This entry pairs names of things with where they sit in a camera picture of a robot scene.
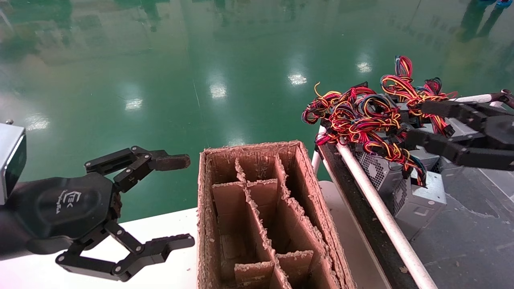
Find white cart handle pipe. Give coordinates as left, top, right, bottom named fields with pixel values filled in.
left=450, top=93, right=503, bottom=104

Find grey power supply coloured wires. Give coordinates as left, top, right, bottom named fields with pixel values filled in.
left=361, top=138, right=447, bottom=242

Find long white cart rail pipe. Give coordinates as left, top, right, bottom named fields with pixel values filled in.
left=321, top=126, right=439, bottom=289

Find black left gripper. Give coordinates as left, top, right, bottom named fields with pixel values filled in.
left=4, top=172, right=122, bottom=256

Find left gripper finger dusty pad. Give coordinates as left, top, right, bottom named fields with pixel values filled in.
left=84, top=145, right=192, bottom=193

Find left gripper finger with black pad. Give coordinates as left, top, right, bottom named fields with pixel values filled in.
left=55, top=222, right=196, bottom=283

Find large tangled coloured wire bundle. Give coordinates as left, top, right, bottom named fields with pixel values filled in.
left=302, top=82, right=403, bottom=147

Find short white cart leg pipe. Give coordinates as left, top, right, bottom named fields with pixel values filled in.
left=312, top=150, right=324, bottom=176

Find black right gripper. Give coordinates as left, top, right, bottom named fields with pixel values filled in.
left=406, top=100, right=514, bottom=171

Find brown cardboard box with dividers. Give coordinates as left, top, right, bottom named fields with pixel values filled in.
left=196, top=140, right=357, bottom=289

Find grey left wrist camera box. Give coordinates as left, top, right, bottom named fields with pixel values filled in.
left=0, top=122, right=27, bottom=206

